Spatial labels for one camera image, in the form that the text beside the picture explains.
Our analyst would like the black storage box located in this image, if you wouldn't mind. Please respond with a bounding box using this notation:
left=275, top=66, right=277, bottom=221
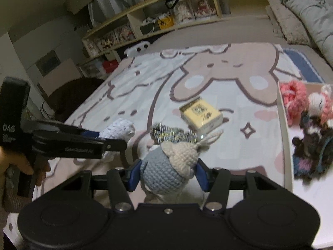
left=140, top=22, right=159, bottom=35

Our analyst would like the small yellow carton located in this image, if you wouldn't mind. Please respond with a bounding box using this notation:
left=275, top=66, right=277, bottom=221
left=179, top=97, right=224, bottom=133

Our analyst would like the grey crochet doll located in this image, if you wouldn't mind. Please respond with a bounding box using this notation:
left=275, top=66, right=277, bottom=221
left=140, top=140, right=199, bottom=196

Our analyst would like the red doll in clear case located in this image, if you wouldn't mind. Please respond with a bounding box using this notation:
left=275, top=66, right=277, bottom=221
left=189, top=0, right=217, bottom=19

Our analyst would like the wooden headboard shelf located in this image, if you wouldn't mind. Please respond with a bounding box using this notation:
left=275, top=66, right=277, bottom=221
left=82, top=0, right=297, bottom=65

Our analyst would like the brown floor cushion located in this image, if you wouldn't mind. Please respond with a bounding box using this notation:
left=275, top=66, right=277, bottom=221
left=48, top=77, right=104, bottom=123

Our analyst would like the row of small figurines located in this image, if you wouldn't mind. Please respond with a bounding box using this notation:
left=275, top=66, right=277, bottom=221
left=84, top=25, right=133, bottom=55

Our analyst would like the cartoon printed blanket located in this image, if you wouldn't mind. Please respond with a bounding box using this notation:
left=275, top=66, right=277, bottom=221
left=5, top=43, right=326, bottom=230

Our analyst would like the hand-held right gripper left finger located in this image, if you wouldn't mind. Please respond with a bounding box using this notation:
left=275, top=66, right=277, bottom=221
left=61, top=159, right=142, bottom=213

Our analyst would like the pink crochet bunny doll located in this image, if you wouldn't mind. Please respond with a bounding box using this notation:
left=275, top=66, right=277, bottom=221
left=280, top=80, right=333, bottom=128

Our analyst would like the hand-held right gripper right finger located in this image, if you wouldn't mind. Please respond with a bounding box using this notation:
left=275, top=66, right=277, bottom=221
left=196, top=158, right=283, bottom=212

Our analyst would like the yellow shelf box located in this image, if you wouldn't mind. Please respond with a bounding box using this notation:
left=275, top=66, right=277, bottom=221
left=158, top=16, right=175, bottom=30

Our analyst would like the white cardboard box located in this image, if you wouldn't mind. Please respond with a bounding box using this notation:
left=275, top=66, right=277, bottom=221
left=277, top=80, right=333, bottom=246

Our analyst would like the dark multicolour crochet scrunchie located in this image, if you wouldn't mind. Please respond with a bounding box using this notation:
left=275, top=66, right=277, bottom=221
left=292, top=111, right=333, bottom=180

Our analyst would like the grey curtain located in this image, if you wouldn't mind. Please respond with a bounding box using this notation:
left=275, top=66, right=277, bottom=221
left=87, top=0, right=211, bottom=29

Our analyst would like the clear plastic storage bin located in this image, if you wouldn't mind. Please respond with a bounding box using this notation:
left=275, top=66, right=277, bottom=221
left=79, top=57, right=104, bottom=80

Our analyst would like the person's left hand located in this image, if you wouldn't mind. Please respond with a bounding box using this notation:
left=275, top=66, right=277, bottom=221
left=0, top=146, right=51, bottom=188

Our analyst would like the grey duvet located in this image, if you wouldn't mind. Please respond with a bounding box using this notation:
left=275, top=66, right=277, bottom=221
left=278, top=0, right=333, bottom=65

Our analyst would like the white doll in clear case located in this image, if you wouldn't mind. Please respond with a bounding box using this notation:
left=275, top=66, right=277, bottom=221
left=165, top=0, right=195, bottom=23

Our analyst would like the red box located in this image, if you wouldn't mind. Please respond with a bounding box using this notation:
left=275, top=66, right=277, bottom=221
left=103, top=59, right=120, bottom=73

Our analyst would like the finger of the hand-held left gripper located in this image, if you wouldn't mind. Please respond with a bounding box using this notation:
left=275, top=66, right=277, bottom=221
left=32, top=136, right=128, bottom=160
left=25, top=120, right=100, bottom=139

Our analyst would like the beige fluffy pillow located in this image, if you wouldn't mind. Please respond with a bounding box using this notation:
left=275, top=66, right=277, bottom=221
left=266, top=0, right=313, bottom=46

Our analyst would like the white yarn scrunchie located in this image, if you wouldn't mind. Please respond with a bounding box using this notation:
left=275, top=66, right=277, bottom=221
left=99, top=118, right=136, bottom=159

